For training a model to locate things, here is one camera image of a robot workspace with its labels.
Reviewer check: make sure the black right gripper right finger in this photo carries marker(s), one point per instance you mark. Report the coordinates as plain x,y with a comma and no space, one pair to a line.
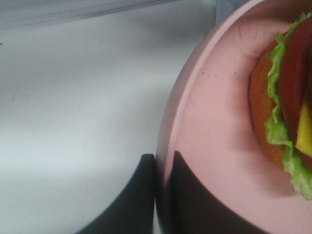
195,210

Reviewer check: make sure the pink round plate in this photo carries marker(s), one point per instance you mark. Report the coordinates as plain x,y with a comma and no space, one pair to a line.
207,119

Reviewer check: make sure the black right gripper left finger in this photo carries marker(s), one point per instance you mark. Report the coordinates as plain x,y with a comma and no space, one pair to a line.
132,212

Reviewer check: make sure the burger with sesame bun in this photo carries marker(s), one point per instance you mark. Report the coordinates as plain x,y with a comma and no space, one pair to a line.
280,99

